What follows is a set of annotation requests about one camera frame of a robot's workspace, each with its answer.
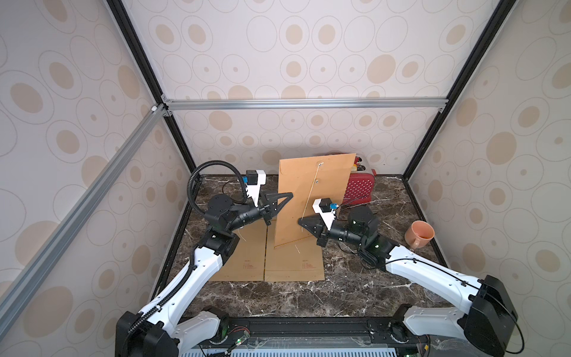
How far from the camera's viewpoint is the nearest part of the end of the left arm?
567 mm

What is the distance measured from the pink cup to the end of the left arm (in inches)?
23.3

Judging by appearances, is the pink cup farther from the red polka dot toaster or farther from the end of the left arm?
the end of the left arm

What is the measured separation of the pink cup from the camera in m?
0.89

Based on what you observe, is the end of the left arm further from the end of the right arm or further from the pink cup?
the pink cup

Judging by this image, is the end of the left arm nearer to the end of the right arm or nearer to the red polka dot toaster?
the end of the right arm

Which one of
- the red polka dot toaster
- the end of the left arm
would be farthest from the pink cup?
the end of the left arm
